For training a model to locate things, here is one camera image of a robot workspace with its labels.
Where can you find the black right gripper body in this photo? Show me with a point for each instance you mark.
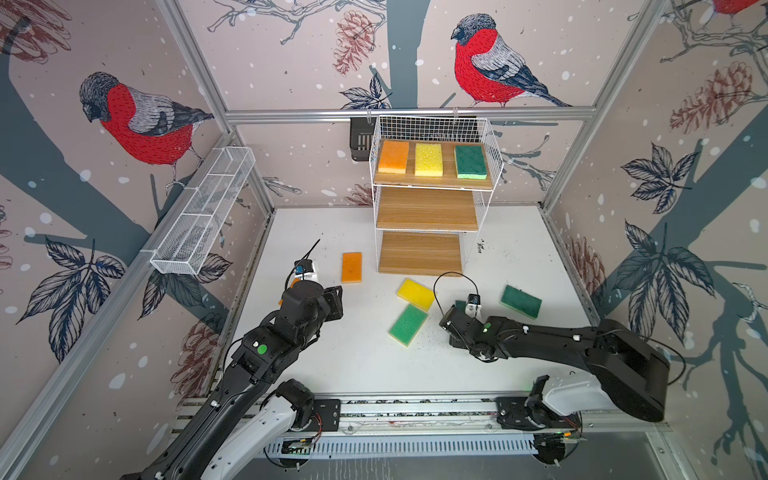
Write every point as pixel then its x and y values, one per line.
pixel 459 344

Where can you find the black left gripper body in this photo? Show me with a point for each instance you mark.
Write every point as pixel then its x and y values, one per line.
pixel 330 307

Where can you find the light green sponge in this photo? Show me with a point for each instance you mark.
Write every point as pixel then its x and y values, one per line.
pixel 408 324

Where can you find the dark green sponge carried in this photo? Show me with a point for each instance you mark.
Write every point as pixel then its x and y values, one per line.
pixel 470 162

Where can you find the yellow sponge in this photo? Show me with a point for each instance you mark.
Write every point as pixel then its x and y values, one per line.
pixel 428 160
pixel 416 295

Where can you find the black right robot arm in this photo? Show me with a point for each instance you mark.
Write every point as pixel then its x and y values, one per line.
pixel 610 367

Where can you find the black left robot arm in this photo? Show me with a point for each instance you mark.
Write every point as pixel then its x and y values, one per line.
pixel 264 353

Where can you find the middle wooden shelf board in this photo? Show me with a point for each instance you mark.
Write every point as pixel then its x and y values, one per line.
pixel 426 210

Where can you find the top wooden shelf board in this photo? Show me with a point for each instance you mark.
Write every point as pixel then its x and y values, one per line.
pixel 448 180

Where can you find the black box behind shelf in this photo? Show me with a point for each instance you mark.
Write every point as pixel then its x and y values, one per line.
pixel 361 136

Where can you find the dark green sponge right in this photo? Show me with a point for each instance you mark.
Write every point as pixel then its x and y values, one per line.
pixel 521 301

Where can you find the perforated metal vent strip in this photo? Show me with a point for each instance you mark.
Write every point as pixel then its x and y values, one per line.
pixel 337 447

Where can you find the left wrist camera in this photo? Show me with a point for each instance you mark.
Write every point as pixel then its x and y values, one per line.
pixel 304 269

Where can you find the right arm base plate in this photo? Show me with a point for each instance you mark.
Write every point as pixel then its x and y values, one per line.
pixel 524 414

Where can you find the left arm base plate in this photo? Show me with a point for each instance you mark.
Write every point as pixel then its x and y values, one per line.
pixel 318 416

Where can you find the aluminium mounting rail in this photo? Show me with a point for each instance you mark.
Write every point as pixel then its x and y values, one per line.
pixel 455 414

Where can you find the white wire wall basket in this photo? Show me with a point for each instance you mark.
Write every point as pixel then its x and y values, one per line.
pixel 192 236

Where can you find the white wire three-tier shelf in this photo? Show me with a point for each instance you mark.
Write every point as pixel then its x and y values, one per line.
pixel 457 129

